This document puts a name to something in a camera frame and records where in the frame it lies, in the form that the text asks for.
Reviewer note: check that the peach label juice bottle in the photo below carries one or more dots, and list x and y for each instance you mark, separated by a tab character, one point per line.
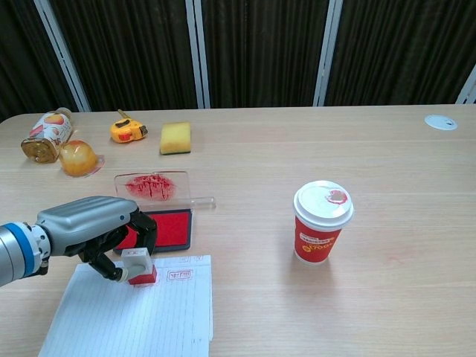
48	130

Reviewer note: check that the small red stamp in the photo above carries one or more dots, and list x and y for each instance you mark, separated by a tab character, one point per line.
143	274

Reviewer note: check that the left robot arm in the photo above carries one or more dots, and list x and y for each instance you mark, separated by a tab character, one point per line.
15	249

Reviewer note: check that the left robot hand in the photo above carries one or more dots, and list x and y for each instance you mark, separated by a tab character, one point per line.
85	223

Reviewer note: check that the red ink pad case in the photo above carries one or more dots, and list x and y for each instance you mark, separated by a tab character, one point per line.
171	227

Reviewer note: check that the yellow sponge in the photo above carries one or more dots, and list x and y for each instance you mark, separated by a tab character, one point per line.
175	138

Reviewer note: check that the white lined paper sheet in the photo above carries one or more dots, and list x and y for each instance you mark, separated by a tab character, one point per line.
141	320

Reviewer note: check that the black fabric screen panel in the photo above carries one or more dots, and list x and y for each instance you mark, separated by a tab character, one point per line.
134	52
26	52
469	93
264	52
394	52

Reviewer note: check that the yellow tape measure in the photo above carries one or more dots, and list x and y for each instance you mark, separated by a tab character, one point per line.
124	132

